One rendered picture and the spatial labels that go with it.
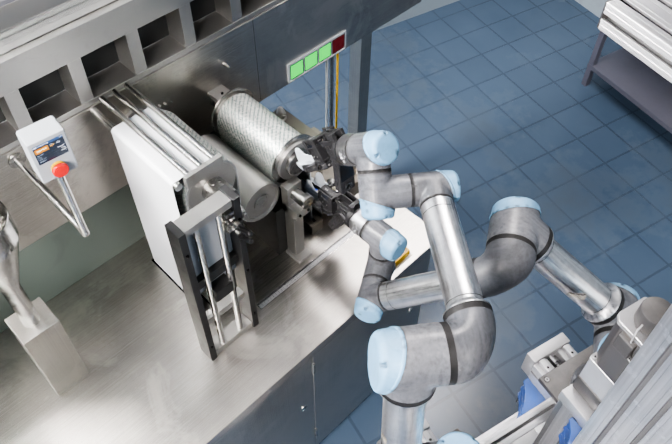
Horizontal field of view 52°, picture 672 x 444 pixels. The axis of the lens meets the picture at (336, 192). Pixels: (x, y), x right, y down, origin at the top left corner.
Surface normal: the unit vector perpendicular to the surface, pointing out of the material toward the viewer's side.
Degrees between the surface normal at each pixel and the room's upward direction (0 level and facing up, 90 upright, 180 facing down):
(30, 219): 90
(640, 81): 0
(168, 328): 0
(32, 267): 90
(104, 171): 90
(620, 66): 0
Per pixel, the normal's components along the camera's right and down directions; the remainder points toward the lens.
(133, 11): 0.70, 0.54
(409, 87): 0.00, -0.65
